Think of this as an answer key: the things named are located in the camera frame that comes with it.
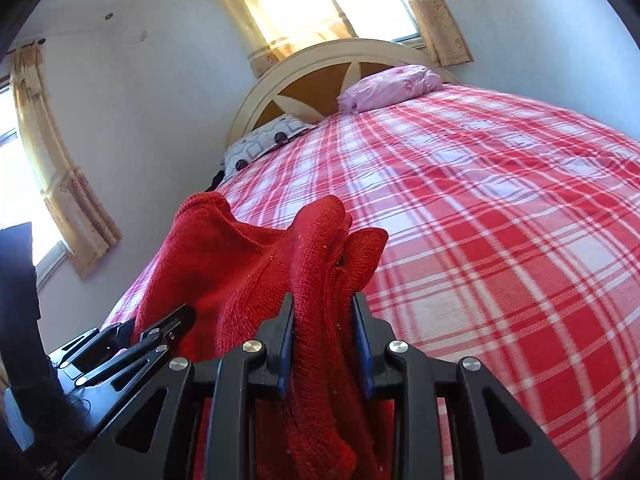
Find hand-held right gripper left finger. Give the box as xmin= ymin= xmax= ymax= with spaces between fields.
xmin=62 ymin=293 xmax=296 ymax=480

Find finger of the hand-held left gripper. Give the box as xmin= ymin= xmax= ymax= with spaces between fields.
xmin=102 ymin=304 xmax=197 ymax=356
xmin=75 ymin=342 xmax=173 ymax=392

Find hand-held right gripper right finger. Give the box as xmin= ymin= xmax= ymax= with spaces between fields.
xmin=351 ymin=293 xmax=582 ymax=480

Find red knit sweater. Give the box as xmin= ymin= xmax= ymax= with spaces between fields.
xmin=131 ymin=191 xmax=396 ymax=480

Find person's left forearm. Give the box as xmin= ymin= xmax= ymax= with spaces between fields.
xmin=0 ymin=222 xmax=76 ymax=461

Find beige lace curtain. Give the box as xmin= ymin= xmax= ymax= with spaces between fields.
xmin=380 ymin=0 xmax=474 ymax=67
xmin=10 ymin=42 xmax=124 ymax=280
xmin=197 ymin=0 xmax=361 ymax=80

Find red plaid blanket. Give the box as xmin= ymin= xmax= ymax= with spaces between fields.
xmin=102 ymin=84 xmax=640 ymax=480

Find white patterned pillow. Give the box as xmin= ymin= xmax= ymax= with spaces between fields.
xmin=222 ymin=115 xmax=318 ymax=182

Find cream wooden headboard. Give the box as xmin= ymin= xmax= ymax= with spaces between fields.
xmin=226 ymin=38 xmax=461 ymax=150

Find pink pillow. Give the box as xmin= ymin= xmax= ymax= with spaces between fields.
xmin=337 ymin=64 xmax=444 ymax=113

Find side wall window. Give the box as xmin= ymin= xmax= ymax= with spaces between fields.
xmin=0 ymin=85 xmax=68 ymax=288

